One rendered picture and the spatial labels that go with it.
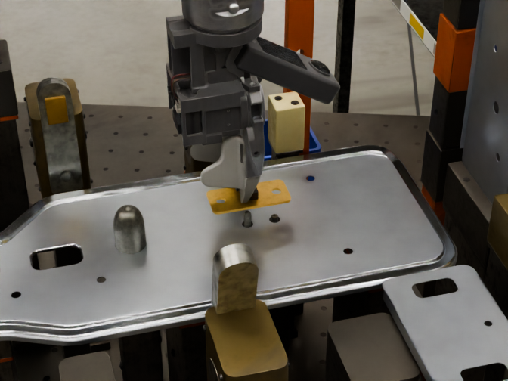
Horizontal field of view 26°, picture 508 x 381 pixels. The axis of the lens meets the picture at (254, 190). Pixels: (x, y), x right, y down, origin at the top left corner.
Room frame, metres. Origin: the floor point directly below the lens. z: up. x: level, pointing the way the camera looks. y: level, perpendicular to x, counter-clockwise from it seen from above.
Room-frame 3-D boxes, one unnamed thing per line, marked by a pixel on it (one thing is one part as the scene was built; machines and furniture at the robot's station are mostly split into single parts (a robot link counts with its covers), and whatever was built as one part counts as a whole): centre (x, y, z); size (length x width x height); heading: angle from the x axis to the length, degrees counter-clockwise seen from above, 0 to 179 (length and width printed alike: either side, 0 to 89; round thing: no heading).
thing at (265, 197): (0.91, 0.01, 1.04); 0.08 x 0.04 x 0.01; 105
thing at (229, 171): (0.88, 0.02, 1.09); 0.06 x 0.03 x 0.09; 105
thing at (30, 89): (1.06, 0.23, 0.88); 0.11 x 0.07 x 0.37; 15
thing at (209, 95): (0.90, 0.03, 1.19); 0.09 x 0.08 x 0.12; 105
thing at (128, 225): (0.87, 0.13, 1.02); 0.03 x 0.03 x 0.07
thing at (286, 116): (1.05, -0.04, 0.88); 0.04 x 0.04 x 0.37; 15
